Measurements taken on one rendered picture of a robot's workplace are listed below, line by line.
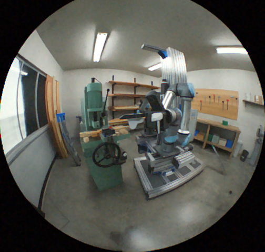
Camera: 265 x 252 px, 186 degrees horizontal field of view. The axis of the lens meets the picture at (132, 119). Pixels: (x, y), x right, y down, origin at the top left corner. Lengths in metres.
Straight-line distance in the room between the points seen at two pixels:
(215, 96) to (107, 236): 3.99
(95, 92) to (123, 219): 1.55
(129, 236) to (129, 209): 0.43
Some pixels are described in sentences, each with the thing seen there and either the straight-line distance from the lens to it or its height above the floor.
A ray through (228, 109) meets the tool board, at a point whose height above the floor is 1.33.
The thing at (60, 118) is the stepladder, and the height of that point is 1.07.
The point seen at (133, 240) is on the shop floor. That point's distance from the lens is 1.29.
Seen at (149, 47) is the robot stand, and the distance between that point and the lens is 1.14.
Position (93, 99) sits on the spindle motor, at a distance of 0.90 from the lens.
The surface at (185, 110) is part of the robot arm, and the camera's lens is 0.69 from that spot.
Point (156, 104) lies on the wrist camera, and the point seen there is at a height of 1.27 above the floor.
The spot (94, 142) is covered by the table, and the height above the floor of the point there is 0.88.
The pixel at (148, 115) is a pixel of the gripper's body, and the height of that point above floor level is 1.23.
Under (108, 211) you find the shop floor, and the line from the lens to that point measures 1.35.
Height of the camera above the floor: 1.28
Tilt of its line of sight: 12 degrees down
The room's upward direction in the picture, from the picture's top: straight up
